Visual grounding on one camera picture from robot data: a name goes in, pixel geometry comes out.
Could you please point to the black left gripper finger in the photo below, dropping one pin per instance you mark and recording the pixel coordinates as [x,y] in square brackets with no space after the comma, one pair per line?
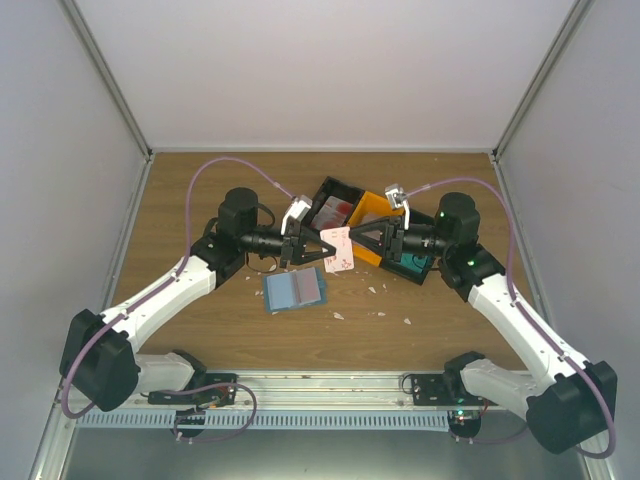
[311,240]
[321,254]

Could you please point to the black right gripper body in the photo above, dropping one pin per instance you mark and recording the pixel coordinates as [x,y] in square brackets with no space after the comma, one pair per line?
[396,247]

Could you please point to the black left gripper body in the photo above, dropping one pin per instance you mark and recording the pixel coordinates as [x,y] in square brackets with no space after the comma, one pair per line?
[288,253]

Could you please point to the pink white VIP card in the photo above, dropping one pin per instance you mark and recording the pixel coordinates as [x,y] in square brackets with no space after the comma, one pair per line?
[343,258]

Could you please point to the teal leather card holder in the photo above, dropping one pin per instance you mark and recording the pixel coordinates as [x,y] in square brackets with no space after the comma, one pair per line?
[279,292]

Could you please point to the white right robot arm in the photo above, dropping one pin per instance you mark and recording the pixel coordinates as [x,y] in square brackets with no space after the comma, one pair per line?
[564,398]

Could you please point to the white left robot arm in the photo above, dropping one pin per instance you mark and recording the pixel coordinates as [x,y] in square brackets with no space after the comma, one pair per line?
[101,356]

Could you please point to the teal card holder stack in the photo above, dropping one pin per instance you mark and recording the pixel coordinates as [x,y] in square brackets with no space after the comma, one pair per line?
[416,263]

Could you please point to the red white card stack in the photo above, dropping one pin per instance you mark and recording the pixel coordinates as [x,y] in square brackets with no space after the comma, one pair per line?
[334,213]

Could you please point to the black storage bin with cards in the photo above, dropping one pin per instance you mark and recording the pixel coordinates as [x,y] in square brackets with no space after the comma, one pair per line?
[332,187]

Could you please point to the yellow storage bin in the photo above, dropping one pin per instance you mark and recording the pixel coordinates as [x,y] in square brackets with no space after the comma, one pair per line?
[370,207]

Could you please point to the black storage bin with holders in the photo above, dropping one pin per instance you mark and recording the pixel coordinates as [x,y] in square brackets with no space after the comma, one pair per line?
[394,267]

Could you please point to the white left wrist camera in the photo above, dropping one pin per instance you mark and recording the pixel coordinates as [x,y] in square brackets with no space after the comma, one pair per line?
[297,210]

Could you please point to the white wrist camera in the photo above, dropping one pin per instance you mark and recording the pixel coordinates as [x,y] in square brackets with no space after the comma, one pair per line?
[398,200]
[297,210]

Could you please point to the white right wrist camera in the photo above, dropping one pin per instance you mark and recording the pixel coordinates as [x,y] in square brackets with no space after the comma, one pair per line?
[398,200]

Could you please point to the aluminium mounting rail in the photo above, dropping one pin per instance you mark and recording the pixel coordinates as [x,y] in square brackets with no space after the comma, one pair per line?
[261,389]

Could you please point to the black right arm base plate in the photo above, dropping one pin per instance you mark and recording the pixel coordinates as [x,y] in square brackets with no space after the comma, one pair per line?
[464,411]

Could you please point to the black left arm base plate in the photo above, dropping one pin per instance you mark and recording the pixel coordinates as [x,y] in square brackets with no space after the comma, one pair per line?
[190,410]

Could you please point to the grey slotted cable duct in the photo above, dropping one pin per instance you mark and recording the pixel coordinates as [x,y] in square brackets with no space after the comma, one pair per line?
[271,420]

